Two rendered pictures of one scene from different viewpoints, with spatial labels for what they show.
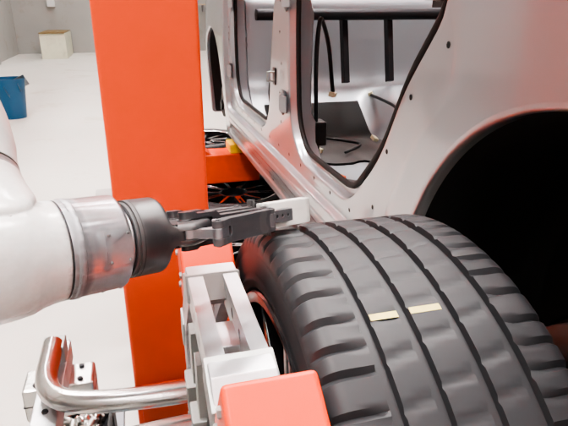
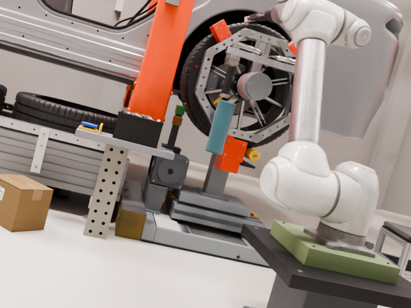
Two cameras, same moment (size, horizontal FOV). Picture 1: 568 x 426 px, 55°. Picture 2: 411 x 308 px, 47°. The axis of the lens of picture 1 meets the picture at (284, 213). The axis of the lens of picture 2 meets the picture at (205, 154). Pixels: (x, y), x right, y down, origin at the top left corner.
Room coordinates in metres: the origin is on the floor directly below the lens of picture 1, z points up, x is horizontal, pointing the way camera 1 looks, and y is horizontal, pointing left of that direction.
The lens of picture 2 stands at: (0.49, 2.54, 0.65)
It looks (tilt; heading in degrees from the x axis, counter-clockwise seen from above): 5 degrees down; 273
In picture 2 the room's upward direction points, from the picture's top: 15 degrees clockwise
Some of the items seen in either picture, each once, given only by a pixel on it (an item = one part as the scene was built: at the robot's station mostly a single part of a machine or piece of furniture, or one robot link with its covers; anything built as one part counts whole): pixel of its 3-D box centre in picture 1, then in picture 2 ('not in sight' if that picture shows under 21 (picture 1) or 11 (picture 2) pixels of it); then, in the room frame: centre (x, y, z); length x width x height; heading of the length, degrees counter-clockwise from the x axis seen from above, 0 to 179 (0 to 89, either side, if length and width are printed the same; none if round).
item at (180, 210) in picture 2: not in sight; (211, 212); (0.52, -0.11, 0.13); 0.50 x 0.36 x 0.10; 15
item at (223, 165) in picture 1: (209, 150); not in sight; (2.91, 0.41, 0.69); 0.52 x 0.17 x 0.35; 105
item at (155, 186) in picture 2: not in sight; (163, 176); (0.83, -0.09, 0.26); 0.42 x 0.18 x 0.35; 105
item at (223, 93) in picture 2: not in sight; (227, 80); (0.61, 0.34, 0.83); 0.04 x 0.04 x 0.16
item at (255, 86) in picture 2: not in sight; (254, 86); (0.48, 0.13, 0.85); 0.21 x 0.14 x 0.14; 105
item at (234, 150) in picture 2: not in sight; (229, 153); (0.51, 0.03, 0.48); 0.16 x 0.12 x 0.17; 105
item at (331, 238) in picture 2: not in sight; (345, 237); (0.06, 0.95, 0.38); 0.22 x 0.18 x 0.06; 21
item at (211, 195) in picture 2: not in sight; (216, 178); (0.55, -0.10, 0.32); 0.40 x 0.30 x 0.28; 15
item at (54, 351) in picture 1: (114, 345); (248, 44); (0.57, 0.21, 1.03); 0.19 x 0.18 x 0.11; 105
